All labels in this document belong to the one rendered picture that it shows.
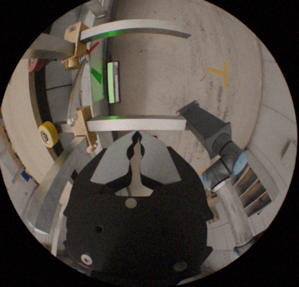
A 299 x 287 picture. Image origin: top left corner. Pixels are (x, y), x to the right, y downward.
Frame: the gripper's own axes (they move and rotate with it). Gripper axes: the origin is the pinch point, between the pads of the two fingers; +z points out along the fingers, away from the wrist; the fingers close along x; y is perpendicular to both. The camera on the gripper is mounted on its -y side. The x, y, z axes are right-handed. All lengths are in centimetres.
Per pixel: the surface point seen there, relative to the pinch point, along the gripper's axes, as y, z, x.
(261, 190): 143, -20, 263
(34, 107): -7.6, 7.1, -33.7
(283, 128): 2, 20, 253
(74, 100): -5.1, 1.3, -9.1
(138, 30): -20.0, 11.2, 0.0
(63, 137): 10.6, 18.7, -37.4
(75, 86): -7.3, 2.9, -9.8
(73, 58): -15.4, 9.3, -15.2
